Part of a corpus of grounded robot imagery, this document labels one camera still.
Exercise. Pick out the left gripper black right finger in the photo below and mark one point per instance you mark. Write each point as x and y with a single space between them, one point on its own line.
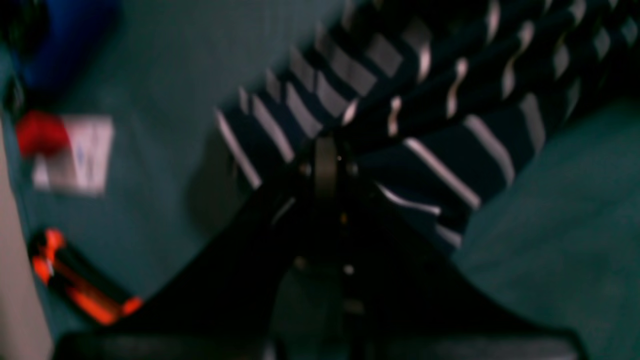
406 301

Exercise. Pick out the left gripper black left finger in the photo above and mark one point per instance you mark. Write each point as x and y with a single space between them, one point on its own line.
219 307

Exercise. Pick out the navy white striped t-shirt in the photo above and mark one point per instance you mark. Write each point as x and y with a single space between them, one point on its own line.
442 105

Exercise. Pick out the orange black utility knife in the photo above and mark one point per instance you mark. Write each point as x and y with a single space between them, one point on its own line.
65 271

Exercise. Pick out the white paper card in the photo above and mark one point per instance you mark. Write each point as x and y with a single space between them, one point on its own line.
82 168

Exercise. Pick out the red cube block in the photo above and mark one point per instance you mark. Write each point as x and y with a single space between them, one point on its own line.
41 133

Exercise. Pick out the blue plastic case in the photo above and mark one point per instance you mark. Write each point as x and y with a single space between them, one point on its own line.
49 41

